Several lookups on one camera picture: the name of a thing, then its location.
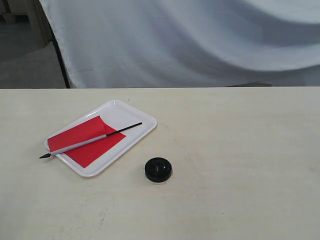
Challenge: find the black backdrop stand pole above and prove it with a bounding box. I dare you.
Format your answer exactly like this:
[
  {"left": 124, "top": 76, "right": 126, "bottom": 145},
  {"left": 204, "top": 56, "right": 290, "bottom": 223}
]
[{"left": 50, "top": 28, "right": 71, "bottom": 89}]

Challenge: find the red flag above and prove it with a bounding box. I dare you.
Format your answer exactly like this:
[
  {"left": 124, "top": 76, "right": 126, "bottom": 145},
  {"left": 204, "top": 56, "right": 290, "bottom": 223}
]
[{"left": 39, "top": 116, "right": 142, "bottom": 168}]

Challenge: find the white backdrop cloth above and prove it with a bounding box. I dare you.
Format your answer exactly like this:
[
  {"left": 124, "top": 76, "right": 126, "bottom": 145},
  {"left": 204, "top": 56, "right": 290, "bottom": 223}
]
[{"left": 41, "top": 0, "right": 320, "bottom": 88}]

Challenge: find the black round flag base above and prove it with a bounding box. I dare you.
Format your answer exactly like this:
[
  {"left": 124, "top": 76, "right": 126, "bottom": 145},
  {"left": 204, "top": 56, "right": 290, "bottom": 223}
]
[{"left": 144, "top": 157, "right": 173, "bottom": 183}]

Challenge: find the wooden furniture in background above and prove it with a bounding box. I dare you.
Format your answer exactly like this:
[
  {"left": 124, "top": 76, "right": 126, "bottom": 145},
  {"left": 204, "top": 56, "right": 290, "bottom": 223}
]
[{"left": 0, "top": 0, "right": 52, "bottom": 48}]

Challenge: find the white rectangular plastic tray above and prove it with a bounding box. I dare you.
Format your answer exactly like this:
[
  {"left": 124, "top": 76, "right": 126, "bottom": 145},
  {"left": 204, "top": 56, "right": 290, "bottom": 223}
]
[{"left": 44, "top": 100, "right": 157, "bottom": 178}]

